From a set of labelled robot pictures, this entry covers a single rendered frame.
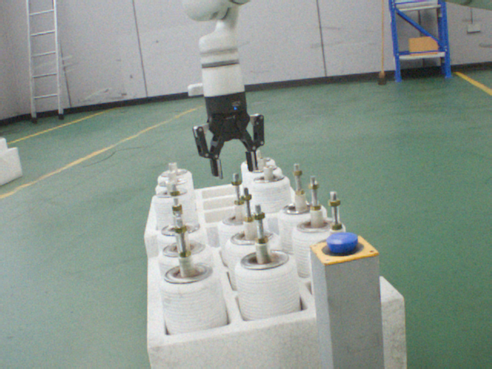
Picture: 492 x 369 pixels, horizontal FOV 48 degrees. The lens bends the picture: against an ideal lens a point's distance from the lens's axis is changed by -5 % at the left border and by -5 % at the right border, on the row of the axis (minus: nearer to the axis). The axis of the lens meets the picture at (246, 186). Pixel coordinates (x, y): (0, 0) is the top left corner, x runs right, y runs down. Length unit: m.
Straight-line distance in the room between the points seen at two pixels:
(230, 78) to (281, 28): 6.31
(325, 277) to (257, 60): 6.76
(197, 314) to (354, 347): 0.24
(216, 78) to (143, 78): 6.87
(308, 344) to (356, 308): 0.17
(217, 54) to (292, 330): 0.49
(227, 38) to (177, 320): 0.49
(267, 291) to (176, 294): 0.13
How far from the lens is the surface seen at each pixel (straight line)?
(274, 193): 1.37
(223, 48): 1.03
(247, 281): 0.86
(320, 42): 7.27
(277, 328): 0.86
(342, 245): 0.71
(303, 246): 0.99
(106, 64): 8.11
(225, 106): 1.04
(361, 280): 0.71
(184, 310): 0.86
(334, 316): 0.72
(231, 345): 0.86
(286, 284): 0.87
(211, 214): 1.47
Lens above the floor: 0.57
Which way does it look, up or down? 14 degrees down
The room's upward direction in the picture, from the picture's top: 8 degrees counter-clockwise
